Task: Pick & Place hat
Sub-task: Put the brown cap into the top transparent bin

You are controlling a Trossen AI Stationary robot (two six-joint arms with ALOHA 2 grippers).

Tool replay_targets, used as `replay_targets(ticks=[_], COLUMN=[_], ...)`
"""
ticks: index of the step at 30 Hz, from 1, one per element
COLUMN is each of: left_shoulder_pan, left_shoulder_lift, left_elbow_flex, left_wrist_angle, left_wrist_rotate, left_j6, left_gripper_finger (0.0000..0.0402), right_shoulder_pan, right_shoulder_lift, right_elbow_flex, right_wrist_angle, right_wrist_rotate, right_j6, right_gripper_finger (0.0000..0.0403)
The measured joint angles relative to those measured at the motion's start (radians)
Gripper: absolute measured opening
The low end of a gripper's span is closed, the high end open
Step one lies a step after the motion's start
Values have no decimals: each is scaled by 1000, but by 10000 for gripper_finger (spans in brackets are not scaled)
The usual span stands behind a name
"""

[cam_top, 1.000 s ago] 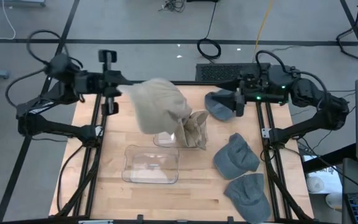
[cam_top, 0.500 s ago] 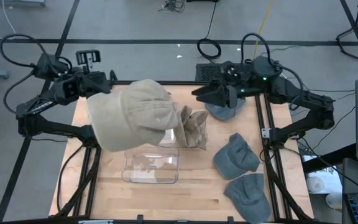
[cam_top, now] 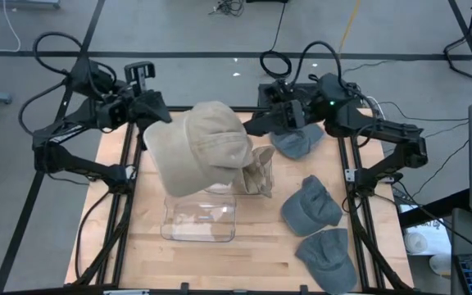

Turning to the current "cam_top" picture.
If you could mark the light beige baseball cap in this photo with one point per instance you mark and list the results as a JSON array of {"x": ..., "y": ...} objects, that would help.
[{"x": 199, "y": 147}]

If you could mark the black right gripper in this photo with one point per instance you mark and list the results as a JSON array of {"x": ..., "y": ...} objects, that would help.
[{"x": 285, "y": 106}]

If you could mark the black keyboard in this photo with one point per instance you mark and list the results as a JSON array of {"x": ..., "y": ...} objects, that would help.
[{"x": 261, "y": 98}]

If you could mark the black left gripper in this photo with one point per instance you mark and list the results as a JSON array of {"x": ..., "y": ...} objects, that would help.
[{"x": 121, "y": 110}]

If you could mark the white round cup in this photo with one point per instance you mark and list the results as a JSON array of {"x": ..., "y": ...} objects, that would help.
[
  {"x": 415, "y": 243},
  {"x": 441, "y": 264}
]

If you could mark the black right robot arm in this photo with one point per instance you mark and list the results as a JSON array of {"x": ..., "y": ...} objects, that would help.
[{"x": 383, "y": 131}]

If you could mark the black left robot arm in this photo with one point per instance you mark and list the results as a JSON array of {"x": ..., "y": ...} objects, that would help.
[{"x": 76, "y": 164}]

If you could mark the black webcam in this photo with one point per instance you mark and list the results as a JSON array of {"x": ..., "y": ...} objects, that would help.
[{"x": 396, "y": 177}]

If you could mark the gray-blue baseball cap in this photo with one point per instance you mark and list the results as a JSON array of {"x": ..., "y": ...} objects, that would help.
[
  {"x": 311, "y": 209},
  {"x": 297, "y": 145},
  {"x": 328, "y": 262}
]

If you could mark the black floor computer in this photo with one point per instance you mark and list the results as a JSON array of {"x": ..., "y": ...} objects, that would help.
[{"x": 266, "y": 1}]

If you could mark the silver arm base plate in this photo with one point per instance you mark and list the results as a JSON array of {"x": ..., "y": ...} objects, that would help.
[{"x": 130, "y": 173}]

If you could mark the tan baseball cap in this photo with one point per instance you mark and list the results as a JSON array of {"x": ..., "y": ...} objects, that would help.
[
  {"x": 248, "y": 180},
  {"x": 265, "y": 168}
]

